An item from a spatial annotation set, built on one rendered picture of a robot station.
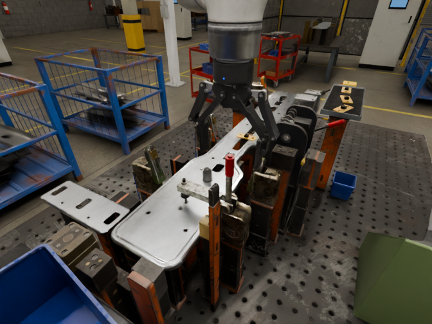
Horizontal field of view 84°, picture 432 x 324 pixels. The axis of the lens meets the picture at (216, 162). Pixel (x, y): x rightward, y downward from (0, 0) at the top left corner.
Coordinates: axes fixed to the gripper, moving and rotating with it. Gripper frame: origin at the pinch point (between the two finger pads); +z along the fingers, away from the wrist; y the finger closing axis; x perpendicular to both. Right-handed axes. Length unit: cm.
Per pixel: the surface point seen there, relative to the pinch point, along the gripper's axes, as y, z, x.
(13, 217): 195, 121, 2
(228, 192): -0.4, 11.0, 0.8
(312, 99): -6, 11, -77
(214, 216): -2.2, 9.0, 11.2
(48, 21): 1383, 70, -765
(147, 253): 12.1, 21.9, 19.0
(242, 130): 18, 22, -52
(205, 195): 6.2, 14.3, 1.3
